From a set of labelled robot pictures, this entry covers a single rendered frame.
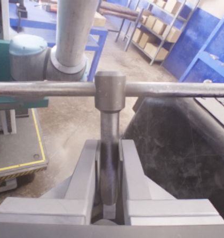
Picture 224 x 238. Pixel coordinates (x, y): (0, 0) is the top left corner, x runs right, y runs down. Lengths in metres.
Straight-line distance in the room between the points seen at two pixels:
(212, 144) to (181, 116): 0.06
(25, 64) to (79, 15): 0.38
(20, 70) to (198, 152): 0.75
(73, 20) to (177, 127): 0.41
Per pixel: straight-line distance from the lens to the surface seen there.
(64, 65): 0.75
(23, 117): 1.54
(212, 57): 3.30
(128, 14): 4.05
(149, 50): 4.21
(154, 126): 0.33
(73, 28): 0.58
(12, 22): 1.77
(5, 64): 1.00
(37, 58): 0.82
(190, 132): 0.29
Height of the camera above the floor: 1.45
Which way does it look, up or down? 41 degrees down
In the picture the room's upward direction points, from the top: 26 degrees clockwise
